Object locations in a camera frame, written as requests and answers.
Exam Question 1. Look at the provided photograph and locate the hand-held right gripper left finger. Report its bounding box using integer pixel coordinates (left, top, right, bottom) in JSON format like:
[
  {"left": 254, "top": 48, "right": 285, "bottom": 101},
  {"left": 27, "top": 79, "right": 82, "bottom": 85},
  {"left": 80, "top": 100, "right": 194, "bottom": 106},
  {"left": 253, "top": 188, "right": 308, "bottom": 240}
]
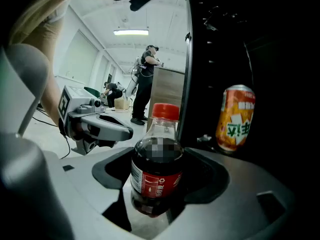
[{"left": 42, "top": 145, "right": 151, "bottom": 240}]

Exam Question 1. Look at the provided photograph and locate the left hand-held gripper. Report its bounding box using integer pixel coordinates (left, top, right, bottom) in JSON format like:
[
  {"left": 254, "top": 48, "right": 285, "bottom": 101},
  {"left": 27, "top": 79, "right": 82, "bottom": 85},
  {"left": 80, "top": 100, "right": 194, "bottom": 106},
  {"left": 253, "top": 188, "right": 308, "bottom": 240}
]
[{"left": 57, "top": 84, "right": 135, "bottom": 157}]

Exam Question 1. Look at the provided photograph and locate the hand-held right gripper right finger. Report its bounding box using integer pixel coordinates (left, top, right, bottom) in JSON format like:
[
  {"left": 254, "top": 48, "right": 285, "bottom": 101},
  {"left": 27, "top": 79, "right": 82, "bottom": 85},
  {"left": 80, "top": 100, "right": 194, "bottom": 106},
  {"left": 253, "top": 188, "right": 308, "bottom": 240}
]
[{"left": 154, "top": 146, "right": 297, "bottom": 240}]

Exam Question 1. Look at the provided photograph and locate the dark soda bottle red cap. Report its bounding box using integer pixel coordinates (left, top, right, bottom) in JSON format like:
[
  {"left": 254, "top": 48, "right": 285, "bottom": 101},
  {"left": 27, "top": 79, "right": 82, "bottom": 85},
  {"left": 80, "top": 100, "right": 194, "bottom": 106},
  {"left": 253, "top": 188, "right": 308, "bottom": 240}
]
[{"left": 130, "top": 102, "right": 185, "bottom": 219}]

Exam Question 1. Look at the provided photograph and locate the cardboard box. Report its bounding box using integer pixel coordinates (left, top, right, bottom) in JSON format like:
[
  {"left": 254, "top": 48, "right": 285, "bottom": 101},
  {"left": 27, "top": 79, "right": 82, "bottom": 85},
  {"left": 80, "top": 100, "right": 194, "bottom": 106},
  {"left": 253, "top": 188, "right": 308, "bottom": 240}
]
[{"left": 114, "top": 96, "right": 132, "bottom": 110}]

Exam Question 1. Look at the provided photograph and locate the white backpack device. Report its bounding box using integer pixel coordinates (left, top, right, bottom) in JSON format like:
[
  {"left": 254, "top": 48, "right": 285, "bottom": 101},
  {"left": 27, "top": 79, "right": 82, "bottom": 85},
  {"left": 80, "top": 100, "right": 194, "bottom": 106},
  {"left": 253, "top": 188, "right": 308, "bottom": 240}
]
[{"left": 125, "top": 56, "right": 142, "bottom": 101}]

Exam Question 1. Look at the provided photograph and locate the orange drink can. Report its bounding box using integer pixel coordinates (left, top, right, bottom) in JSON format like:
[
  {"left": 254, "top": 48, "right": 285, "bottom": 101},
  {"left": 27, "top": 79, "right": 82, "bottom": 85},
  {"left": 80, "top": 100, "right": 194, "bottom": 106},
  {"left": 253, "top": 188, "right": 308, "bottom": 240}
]
[{"left": 215, "top": 84, "right": 257, "bottom": 153}]

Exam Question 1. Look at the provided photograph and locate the large window blind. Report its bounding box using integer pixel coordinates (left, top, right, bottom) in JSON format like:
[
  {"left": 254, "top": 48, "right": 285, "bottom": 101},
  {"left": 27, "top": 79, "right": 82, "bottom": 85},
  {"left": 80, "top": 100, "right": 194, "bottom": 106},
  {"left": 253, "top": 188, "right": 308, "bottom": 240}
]
[{"left": 65, "top": 29, "right": 100, "bottom": 85}]

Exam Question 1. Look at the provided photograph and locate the ceiling light panel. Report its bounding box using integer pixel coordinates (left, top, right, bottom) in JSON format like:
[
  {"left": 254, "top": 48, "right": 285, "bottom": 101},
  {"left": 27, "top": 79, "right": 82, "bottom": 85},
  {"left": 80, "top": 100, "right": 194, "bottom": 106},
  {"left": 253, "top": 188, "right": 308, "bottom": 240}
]
[{"left": 113, "top": 29, "right": 150, "bottom": 36}]

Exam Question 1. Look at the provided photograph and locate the person's beige shirt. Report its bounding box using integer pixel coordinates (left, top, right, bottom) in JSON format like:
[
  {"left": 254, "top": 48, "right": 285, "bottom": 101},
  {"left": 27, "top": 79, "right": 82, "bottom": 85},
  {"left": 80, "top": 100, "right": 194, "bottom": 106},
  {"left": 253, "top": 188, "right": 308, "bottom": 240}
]
[{"left": 9, "top": 0, "right": 77, "bottom": 46}]

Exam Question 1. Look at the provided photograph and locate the black cable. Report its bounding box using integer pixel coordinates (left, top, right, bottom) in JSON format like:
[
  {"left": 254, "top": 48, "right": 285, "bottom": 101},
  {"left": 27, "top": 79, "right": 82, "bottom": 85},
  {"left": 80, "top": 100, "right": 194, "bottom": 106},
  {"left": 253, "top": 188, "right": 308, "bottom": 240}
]
[{"left": 31, "top": 116, "right": 72, "bottom": 160}]

